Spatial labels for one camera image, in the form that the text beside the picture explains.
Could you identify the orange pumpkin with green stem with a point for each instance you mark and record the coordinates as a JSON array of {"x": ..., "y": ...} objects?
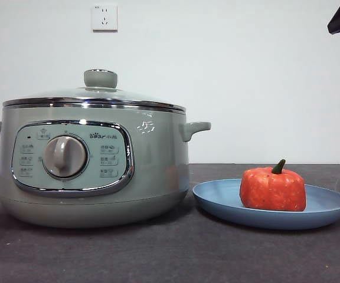
[{"x": 273, "y": 191}]

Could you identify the glass lid with green knob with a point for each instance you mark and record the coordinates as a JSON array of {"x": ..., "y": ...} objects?
[{"x": 100, "y": 79}]

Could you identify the blue round plate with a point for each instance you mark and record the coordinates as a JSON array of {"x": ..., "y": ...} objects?
[{"x": 217, "y": 197}]

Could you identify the pale green electric steamer pot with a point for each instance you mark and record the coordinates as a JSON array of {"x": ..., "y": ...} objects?
[{"x": 158, "y": 153}]

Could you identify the white wall socket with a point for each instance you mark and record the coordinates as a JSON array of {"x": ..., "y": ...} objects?
[{"x": 105, "y": 17}]

